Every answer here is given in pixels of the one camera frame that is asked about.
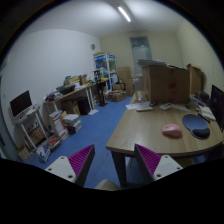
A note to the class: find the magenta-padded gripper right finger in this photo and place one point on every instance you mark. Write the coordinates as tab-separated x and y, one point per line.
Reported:
166	166

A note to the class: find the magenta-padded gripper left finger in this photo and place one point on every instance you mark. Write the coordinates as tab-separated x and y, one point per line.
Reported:
63	167

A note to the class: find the pink computer mouse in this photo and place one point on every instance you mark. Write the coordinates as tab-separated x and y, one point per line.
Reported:
172	130

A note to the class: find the blue mouse pad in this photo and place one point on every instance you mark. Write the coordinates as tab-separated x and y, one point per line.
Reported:
195	122

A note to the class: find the stack of books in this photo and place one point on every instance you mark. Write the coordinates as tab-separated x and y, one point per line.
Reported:
70	121

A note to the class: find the white paper sheet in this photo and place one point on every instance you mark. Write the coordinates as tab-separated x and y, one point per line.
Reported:
132	106
180	107

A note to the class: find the black marker pen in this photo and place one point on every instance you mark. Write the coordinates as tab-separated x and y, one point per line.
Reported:
203	117

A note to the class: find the small white desk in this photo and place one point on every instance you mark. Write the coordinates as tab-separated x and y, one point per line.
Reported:
28	115

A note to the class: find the white open book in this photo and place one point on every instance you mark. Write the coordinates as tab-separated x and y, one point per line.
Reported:
207	113

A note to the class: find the clear plastic jar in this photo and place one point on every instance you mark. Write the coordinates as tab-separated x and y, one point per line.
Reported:
140	96

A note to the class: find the long wooden cluttered desk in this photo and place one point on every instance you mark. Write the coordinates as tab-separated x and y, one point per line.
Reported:
71	92

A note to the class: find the white-framed computer monitor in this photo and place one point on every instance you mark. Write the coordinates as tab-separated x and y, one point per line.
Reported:
20	103

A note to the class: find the dark bag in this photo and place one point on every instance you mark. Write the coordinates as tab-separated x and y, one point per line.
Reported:
202	96

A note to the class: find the black computer monitor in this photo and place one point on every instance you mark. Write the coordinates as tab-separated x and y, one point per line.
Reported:
217	103

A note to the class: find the large brown cardboard box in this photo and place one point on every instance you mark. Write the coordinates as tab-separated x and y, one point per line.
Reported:
165	85

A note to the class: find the low cardboard floor box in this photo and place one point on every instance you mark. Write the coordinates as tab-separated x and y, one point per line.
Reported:
117	96

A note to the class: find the tall narrow cardboard box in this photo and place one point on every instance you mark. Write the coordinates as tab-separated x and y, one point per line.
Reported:
196	80

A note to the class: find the blue and white shelf unit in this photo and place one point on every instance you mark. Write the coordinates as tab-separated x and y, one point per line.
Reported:
105	68

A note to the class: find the window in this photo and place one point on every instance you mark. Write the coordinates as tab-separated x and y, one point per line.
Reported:
141	55

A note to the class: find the ceiling light tube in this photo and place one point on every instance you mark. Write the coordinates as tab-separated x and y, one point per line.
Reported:
124	14

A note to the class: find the round wall clock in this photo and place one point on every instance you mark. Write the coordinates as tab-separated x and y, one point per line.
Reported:
93	46

